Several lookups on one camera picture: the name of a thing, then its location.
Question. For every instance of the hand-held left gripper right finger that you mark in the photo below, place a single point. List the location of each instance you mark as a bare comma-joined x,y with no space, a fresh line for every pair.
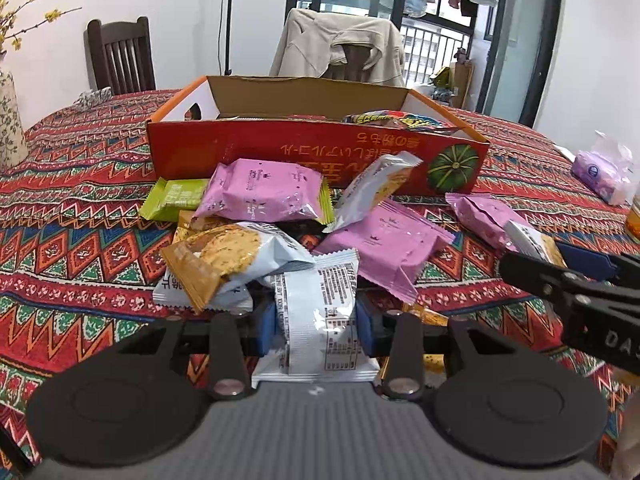
364,327

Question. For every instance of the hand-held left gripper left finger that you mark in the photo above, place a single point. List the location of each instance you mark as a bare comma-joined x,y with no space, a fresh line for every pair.
266,330

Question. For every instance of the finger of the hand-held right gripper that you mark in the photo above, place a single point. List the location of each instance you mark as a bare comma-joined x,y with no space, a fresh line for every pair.
545,280
590,260

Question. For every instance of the white cracker snack packet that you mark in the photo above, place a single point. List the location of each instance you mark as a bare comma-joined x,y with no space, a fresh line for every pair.
320,320
532,242

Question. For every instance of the pink snack packet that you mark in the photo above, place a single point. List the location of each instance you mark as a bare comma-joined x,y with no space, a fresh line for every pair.
260,190
385,245
480,215

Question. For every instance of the pile of cracker packets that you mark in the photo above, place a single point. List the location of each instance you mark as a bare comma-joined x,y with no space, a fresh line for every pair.
225,255

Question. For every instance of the red cardboard box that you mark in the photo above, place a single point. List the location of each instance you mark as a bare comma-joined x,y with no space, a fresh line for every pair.
250,142

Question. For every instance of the red noodle snack bag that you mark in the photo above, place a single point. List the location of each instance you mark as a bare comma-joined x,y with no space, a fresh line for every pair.
400,120

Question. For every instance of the glass jar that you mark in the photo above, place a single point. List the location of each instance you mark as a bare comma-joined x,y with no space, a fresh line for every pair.
635,220

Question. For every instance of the purple tissue pack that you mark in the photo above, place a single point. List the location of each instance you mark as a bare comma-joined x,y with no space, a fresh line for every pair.
597,172

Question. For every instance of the white paper card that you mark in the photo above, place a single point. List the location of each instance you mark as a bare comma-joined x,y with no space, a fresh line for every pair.
564,152

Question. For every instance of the green bag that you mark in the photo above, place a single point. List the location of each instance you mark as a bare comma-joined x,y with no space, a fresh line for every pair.
442,77

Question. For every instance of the sliding glass door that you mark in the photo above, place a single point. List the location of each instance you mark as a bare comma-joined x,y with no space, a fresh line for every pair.
546,35

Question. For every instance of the balcony railing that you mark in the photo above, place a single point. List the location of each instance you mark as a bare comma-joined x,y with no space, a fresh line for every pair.
430,50

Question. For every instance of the brown chair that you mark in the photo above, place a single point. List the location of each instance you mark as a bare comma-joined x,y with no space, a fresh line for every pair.
352,62

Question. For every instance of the dark garment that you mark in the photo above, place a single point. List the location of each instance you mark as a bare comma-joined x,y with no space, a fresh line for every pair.
469,7

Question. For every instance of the beige jacket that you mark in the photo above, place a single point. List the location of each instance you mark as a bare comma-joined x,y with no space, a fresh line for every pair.
310,45

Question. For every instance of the small floral patterned pack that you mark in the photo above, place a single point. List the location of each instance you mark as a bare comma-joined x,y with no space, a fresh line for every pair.
95,97

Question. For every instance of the dark wooden chair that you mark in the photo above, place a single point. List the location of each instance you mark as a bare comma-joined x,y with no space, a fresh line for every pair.
120,60

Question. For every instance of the black floor lamp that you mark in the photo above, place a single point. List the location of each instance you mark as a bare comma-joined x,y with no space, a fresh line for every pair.
229,10

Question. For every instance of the floral ceramic vase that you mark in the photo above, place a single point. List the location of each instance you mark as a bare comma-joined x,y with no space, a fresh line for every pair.
10,130

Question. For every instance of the yellow flower branches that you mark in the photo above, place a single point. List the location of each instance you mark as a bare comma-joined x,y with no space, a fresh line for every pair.
50,15

